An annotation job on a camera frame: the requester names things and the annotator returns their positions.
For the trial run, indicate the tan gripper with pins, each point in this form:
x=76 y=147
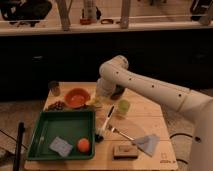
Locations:
x=100 y=99

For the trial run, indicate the yellow banana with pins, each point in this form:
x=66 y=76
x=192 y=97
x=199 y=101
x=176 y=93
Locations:
x=95 y=103

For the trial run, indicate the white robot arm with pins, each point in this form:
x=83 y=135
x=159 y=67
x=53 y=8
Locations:
x=193 y=105

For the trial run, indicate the dark bowl with greens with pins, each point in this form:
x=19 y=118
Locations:
x=118 y=92

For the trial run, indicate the red bowl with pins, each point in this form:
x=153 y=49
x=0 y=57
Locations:
x=76 y=98

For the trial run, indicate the green cup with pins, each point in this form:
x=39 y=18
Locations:
x=123 y=106

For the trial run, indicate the metal fork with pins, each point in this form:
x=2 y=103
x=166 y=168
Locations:
x=115 y=130

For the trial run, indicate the brown grapes bunch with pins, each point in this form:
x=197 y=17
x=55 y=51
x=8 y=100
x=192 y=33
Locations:
x=58 y=105

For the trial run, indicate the wooden table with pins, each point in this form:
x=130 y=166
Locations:
x=143 y=118

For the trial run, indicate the orange fruit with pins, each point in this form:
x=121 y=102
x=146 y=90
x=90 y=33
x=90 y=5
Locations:
x=83 y=145

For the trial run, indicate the green plastic tray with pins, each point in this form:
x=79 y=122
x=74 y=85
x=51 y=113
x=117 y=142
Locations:
x=70 y=126

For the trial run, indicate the brown rectangular block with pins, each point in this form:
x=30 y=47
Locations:
x=125 y=151

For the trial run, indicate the blue sponge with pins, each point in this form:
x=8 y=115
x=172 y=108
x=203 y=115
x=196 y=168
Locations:
x=62 y=147

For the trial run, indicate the blue cloth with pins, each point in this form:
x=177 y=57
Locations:
x=147 y=144

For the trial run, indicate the black stand pole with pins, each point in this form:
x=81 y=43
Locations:
x=17 y=158

